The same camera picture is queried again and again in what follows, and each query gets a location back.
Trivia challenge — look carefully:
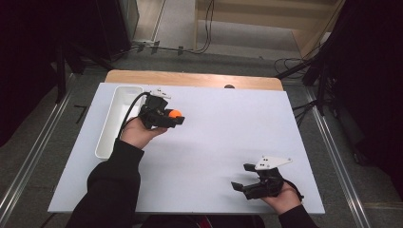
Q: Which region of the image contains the metal floor rail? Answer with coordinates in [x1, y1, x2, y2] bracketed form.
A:
[0, 74, 77, 219]
[303, 85, 373, 228]

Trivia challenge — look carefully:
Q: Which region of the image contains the person's left hand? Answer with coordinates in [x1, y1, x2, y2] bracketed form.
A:
[120, 116, 169, 151]

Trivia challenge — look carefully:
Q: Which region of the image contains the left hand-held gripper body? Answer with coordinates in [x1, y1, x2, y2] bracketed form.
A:
[138, 88, 174, 130]

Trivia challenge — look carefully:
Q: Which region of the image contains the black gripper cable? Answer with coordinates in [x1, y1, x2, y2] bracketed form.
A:
[116, 91, 152, 141]
[282, 179, 305, 202]

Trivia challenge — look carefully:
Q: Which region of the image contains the wooden table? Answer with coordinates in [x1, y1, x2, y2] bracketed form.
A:
[104, 69, 284, 92]

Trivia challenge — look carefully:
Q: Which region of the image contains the person's right hand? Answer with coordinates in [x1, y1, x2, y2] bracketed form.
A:
[260, 181, 302, 216]

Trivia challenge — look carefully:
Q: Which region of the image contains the power strip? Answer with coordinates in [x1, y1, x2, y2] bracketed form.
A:
[131, 39, 162, 48]

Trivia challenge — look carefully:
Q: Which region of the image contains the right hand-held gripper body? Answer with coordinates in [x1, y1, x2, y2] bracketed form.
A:
[242, 155, 294, 200]

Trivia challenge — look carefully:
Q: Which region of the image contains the white oblong plastic bin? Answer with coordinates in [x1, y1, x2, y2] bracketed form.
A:
[94, 85, 145, 161]

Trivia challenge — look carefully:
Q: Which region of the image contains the black tripod stand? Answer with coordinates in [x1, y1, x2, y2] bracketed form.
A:
[275, 55, 336, 127]

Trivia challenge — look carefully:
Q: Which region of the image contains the coiled black floor cable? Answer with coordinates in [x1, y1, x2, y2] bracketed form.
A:
[273, 56, 310, 76]

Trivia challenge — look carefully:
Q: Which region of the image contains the black hanging floor cable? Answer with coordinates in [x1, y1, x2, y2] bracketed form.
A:
[182, 0, 216, 55]

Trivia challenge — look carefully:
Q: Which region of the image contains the black metal stand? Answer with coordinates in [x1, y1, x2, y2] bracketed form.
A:
[51, 39, 116, 104]

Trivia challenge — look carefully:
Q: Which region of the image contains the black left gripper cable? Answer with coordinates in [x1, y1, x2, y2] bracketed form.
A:
[116, 91, 152, 141]

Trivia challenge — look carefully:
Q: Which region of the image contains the black curtain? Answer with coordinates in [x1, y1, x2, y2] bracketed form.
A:
[322, 0, 403, 200]
[0, 0, 103, 148]

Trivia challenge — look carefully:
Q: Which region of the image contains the orange ball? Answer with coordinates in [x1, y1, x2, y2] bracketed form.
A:
[167, 108, 183, 120]

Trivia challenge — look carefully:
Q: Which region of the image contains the white board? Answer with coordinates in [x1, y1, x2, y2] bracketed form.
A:
[47, 82, 326, 216]

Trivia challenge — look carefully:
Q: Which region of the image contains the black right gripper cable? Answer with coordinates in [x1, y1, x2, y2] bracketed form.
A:
[282, 179, 305, 202]

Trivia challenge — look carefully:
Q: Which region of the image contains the black cabinet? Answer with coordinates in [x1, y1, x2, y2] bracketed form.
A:
[94, 0, 141, 62]

